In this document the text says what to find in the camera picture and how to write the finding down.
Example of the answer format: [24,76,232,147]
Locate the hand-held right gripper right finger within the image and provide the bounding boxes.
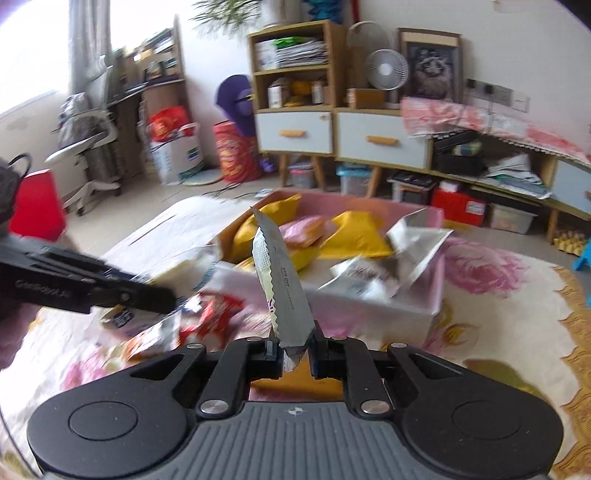
[309,320,468,417]

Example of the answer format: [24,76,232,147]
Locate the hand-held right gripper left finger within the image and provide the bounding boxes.
[129,338,283,417]

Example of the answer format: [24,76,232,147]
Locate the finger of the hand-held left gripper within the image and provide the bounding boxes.
[88,264,179,315]

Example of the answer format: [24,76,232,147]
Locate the clear packet of white snacks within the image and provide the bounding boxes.
[124,308,184,361]

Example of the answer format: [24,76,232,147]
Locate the pale yellow snack packet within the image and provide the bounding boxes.
[151,246,219,291]

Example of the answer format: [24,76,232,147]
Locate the pink cardboard box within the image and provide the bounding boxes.
[210,188,446,357]

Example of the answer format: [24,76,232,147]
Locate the silver snack packet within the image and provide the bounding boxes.
[250,208,318,373]

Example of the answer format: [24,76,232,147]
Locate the white melon-print snack packet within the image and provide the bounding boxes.
[387,208,454,288]

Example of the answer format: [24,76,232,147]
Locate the large yellow snack packet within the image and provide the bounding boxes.
[221,194,322,274]

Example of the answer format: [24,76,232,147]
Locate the pink snack packet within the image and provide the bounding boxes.
[281,215,327,248]

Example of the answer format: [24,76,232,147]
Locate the round white floor base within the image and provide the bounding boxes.
[184,168,223,186]

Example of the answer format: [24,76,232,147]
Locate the white shopping bag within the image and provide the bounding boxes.
[150,122,206,186]

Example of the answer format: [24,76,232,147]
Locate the grey office chair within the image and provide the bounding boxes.
[45,54,124,216]

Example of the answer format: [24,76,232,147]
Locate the floral printed tablecloth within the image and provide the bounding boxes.
[0,196,591,480]

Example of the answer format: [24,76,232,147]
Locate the red printed drum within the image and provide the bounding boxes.
[212,121,264,184]

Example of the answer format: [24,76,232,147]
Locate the red gift bag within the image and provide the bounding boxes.
[148,106,191,142]

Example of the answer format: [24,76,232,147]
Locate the blue-lidded plastic storage box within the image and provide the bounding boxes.
[337,166,373,195]

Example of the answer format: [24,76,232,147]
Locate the red storage box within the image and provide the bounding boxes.
[431,188,486,227]

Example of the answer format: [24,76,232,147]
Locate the black flat box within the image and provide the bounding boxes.
[392,171,438,204]

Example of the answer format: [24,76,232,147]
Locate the clear plastic storage box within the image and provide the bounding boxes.
[288,161,318,189]

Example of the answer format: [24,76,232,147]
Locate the wooden desk with shelves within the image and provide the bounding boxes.
[110,15,188,182]

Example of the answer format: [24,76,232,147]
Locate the purple plush toy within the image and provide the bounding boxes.
[216,75,265,174]

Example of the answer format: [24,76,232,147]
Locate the large clear storage box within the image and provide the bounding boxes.
[488,202,539,234]

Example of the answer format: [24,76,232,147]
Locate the tall wooden cabinet white drawer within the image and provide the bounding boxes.
[248,20,348,186]

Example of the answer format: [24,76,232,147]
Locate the low wooden cabinet white drawer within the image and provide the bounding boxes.
[332,105,433,195]

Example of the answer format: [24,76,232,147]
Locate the black basket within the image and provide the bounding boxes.
[433,131,486,177]

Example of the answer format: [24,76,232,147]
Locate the grey curtain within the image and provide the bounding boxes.
[68,0,115,103]

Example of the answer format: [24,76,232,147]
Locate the white carton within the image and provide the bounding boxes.
[268,80,290,110]

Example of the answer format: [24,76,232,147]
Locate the pile of loose papers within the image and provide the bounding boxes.
[484,154,553,200]

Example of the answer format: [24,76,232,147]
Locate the yellow egg tray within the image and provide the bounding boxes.
[553,230,591,256]

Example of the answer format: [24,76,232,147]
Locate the brown cardboard box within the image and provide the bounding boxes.
[346,88,387,110]

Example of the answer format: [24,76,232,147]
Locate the low wooden media stand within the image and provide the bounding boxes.
[428,129,591,241]

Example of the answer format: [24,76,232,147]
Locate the pink floral cloth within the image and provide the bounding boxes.
[400,96,591,165]

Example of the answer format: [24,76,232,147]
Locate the stack of papers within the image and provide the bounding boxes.
[255,39,329,70]

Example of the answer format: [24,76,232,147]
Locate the green plant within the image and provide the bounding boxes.
[191,0,265,29]

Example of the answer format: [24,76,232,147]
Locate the small white desk fan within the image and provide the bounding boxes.
[366,48,410,106]

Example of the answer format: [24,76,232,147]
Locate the framed cat picture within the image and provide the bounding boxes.
[397,28,463,105]

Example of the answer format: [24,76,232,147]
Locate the wall socket strip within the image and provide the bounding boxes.
[465,78,530,112]

